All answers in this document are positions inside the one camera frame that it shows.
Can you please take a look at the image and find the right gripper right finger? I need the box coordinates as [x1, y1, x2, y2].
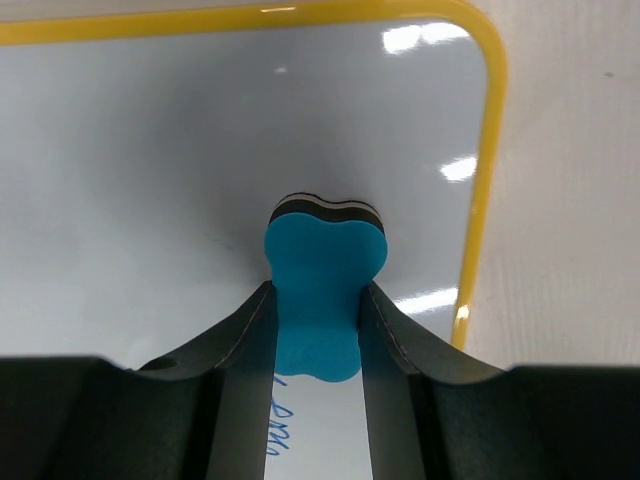
[358, 285, 639, 479]

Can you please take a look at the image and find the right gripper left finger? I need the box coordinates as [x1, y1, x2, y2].
[1, 282, 278, 479]

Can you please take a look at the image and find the blue whiteboard eraser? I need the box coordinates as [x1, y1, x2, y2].
[264, 192, 388, 383]

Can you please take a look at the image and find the yellow framed whiteboard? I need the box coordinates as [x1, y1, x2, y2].
[1, 1, 507, 479]

